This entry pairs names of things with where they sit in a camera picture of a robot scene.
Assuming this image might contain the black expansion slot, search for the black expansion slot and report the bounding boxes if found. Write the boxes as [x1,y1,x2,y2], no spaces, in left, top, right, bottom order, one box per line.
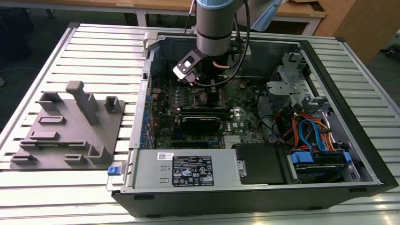
[171,140,221,149]

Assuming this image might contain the wooden cabinet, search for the wooden cabinet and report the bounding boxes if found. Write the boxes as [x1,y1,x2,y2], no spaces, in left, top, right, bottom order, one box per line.
[314,0,400,65]

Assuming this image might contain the black graphics card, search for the black graphics card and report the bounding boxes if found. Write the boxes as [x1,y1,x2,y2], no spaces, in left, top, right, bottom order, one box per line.
[181,114,222,135]

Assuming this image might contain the green motherboard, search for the green motherboard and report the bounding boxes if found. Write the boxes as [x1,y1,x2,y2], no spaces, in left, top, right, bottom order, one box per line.
[150,75,273,150]

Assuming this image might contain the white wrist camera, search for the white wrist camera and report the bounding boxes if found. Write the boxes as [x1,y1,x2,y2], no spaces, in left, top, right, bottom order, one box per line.
[173,50,202,85]

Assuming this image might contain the grey case latch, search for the grey case latch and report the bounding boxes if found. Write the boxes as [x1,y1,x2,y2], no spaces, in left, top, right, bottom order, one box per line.
[143,32,161,51]

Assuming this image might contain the black PC case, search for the black PC case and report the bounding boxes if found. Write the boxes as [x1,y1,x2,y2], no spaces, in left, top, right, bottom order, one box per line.
[111,31,399,218]

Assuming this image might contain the orange wire bundle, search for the orange wire bundle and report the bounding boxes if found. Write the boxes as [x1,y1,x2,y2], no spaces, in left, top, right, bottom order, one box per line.
[281,112,342,153]

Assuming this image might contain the hard disk blue carrier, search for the hard disk blue carrier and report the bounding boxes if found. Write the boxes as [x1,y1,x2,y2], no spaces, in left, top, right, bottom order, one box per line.
[290,150,353,185]

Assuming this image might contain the silver power supply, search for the silver power supply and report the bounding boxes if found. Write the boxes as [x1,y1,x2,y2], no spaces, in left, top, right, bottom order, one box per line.
[125,149,243,188]

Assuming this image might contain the grey metal drive cage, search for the grey metal drive cage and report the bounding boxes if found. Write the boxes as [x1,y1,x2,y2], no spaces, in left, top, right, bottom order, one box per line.
[266,52,333,118]

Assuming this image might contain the metal socket cover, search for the metal socket cover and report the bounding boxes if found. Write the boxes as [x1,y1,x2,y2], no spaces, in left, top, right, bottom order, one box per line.
[218,81,245,105]

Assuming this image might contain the CPU socket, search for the CPU socket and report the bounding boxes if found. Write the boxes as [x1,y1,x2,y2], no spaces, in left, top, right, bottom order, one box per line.
[194,89,230,109]

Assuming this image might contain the black plastic shroud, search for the black plastic shroud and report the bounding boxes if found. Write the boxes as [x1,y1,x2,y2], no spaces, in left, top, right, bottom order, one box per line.
[233,143,297,186]

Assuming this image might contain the grey wheeled stand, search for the grey wheeled stand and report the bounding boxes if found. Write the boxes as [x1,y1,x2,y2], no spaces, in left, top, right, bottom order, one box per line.
[385,32,400,57]

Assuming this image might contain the wooden desk white frame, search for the wooden desk white frame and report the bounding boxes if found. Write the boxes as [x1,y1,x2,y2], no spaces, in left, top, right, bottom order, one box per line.
[123,0,329,36]
[0,0,149,26]

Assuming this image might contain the grey parts rack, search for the grey parts rack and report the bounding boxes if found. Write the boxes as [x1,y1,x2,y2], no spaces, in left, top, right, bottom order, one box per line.
[10,80,127,170]

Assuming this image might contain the blue wire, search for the blue wire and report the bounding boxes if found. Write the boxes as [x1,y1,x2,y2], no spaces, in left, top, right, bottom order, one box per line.
[298,119,330,154]

